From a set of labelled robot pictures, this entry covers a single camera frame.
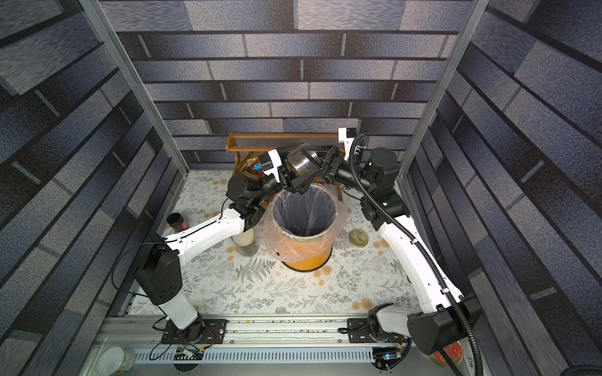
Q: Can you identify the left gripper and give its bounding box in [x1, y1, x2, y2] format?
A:
[249, 145, 315, 208]

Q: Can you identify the glass tea jar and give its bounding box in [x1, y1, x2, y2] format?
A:
[285, 143, 318, 184]

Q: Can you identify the green jar lid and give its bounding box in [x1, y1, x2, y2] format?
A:
[348, 229, 369, 248]

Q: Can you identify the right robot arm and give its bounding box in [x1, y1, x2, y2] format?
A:
[320, 147, 482, 357]

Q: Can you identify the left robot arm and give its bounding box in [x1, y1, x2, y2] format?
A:
[135, 150, 318, 331]

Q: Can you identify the orange trash bin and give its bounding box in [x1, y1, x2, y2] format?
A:
[270, 184, 339, 273]

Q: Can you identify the clear plastic bin liner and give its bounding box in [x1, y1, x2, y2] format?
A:
[262, 184, 348, 264]

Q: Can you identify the wooden two-tier shelf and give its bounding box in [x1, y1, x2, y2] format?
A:
[227, 133, 351, 212]

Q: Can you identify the glass jar beige lid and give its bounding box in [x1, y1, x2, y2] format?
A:
[232, 228, 259, 257]

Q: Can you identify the floral table mat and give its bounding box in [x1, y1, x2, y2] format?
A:
[182, 189, 420, 315]

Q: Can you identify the dark red small jar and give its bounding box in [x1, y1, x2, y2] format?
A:
[166, 212, 189, 233]

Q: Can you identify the red round tin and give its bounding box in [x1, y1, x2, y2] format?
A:
[429, 342, 463, 368]

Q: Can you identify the white lidded jar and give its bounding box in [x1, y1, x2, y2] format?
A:
[96, 346, 136, 376]

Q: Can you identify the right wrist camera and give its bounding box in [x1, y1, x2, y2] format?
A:
[338, 128, 357, 161]

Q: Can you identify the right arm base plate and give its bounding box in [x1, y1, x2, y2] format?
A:
[344, 318, 411, 345]

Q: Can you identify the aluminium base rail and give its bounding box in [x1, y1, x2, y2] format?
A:
[88, 313, 485, 376]

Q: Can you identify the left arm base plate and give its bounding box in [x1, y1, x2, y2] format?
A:
[159, 319, 228, 346]

